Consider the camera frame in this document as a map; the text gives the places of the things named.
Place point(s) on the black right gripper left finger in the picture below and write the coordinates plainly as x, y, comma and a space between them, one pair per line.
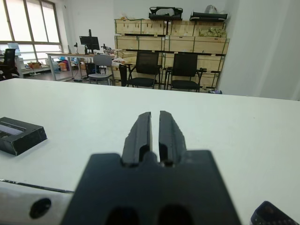
137, 140

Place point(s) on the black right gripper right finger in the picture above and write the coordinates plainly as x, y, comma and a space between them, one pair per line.
170, 138

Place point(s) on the black box lid with print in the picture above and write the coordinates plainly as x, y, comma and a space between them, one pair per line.
23, 138

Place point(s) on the small purple item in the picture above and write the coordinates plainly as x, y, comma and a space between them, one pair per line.
215, 92

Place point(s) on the black mesh visitor chair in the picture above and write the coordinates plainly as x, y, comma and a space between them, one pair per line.
185, 64
146, 61

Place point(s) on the black computer tower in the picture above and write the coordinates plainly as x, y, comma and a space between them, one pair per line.
90, 69

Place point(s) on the grey round-seat chair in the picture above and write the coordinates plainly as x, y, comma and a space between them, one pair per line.
102, 60

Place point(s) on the orange plastic bag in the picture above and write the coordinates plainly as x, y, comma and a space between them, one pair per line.
62, 66

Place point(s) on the black computer monitor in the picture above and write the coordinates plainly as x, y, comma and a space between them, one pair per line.
89, 41

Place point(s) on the greenish plastic bundle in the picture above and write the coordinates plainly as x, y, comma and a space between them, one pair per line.
213, 32

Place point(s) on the black fabric bag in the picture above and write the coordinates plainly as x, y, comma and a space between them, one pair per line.
154, 16
206, 16

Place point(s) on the white side table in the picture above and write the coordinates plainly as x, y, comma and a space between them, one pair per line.
32, 69

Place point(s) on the black swivel office chair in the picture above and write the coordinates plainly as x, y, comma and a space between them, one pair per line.
9, 56

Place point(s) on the grey-framed window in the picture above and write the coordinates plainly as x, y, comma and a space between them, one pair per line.
18, 23

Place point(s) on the wooden-top white-frame desk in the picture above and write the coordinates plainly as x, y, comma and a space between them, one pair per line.
70, 54

